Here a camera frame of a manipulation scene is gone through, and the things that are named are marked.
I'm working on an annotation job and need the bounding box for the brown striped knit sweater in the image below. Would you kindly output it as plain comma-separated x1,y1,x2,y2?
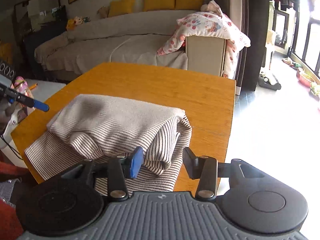
25,94,192,192

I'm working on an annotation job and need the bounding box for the yellow stuffed toy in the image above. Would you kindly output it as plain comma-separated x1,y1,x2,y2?
66,16,84,31

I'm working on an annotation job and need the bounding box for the beige covered sofa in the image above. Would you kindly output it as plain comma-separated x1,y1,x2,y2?
34,10,226,81

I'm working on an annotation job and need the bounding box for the red bowl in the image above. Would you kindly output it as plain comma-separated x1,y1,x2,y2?
296,68,316,88

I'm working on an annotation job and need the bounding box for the pink floral blanket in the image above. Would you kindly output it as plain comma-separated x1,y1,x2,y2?
157,0,251,79

